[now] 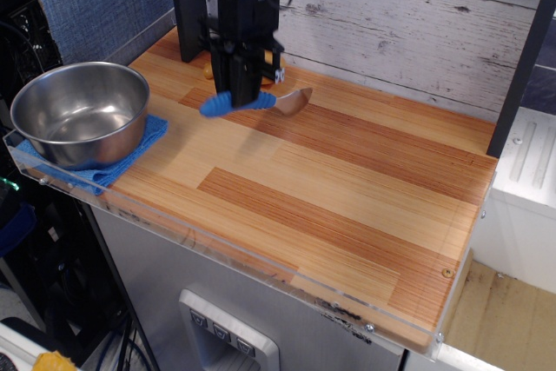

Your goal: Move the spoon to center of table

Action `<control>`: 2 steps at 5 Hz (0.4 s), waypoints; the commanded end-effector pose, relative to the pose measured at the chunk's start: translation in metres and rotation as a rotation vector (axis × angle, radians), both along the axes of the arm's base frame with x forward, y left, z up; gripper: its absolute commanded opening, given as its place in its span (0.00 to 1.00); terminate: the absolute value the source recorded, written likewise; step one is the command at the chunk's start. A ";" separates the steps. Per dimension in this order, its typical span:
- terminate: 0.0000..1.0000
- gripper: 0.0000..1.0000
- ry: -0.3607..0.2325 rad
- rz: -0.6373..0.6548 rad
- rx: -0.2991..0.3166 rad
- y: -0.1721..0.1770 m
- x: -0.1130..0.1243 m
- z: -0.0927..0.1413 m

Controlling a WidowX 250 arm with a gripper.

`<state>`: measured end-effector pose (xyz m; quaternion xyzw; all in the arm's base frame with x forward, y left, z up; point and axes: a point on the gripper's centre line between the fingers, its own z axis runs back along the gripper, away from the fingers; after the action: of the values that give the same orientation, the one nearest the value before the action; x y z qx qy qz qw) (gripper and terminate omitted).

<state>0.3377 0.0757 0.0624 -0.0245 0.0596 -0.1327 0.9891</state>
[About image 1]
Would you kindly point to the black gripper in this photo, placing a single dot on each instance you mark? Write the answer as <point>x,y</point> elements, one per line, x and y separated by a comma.
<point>237,36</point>

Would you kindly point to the blue handled metal spoon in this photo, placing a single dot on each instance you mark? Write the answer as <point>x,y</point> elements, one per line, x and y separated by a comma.
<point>288,105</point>

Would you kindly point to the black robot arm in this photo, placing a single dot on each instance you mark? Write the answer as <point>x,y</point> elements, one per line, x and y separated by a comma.
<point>241,41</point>

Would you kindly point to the yellow plastic chicken drumstick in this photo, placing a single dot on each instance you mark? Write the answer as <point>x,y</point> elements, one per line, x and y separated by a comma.
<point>208,72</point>

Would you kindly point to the blue folded cloth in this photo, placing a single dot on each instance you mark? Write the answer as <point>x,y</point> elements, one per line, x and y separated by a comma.
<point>94,181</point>

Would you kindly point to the blue fabric panel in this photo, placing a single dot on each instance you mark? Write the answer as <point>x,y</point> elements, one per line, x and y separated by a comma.
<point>116,31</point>

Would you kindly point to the stainless steel bowl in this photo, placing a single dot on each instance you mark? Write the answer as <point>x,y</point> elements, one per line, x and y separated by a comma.
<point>83,115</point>

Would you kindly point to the silver cabinet with buttons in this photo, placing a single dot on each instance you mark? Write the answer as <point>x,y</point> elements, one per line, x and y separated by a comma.
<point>198,313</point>

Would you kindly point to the dark left frame post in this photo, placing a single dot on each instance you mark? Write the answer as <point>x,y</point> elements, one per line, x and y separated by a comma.
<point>189,15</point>

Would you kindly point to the dark frame post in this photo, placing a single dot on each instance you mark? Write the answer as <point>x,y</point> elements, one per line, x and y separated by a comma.
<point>534,41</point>
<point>189,15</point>

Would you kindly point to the dark right frame post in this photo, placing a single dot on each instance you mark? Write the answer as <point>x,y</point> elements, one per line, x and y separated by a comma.
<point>534,41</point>

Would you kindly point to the white aluminium rail block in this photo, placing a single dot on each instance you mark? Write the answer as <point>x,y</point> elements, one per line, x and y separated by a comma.
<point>515,234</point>

